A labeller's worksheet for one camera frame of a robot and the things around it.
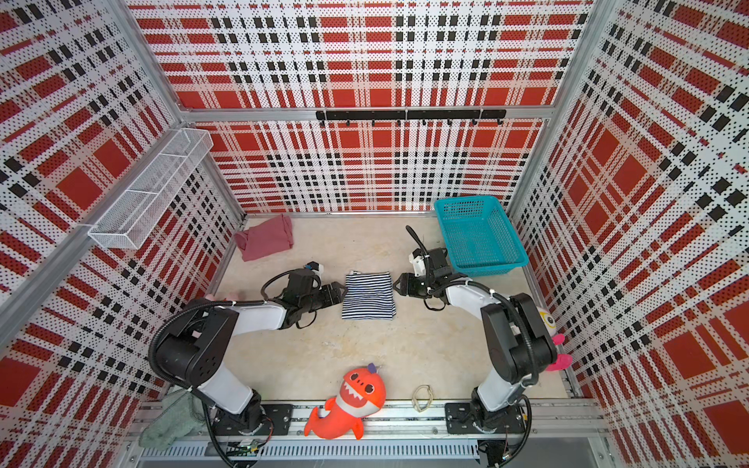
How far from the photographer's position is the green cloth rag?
28.1 inches

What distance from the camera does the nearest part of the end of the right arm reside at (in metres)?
0.70

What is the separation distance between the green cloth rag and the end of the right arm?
0.62m

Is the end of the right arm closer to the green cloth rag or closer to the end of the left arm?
the end of the left arm
